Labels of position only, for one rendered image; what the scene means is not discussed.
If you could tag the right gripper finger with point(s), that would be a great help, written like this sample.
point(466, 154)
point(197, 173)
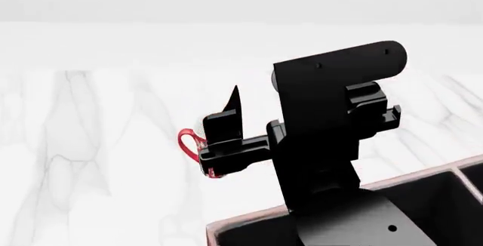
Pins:
point(224, 127)
point(366, 97)

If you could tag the dark caddy with pink rim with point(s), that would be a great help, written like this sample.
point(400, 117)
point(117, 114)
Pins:
point(434, 198)

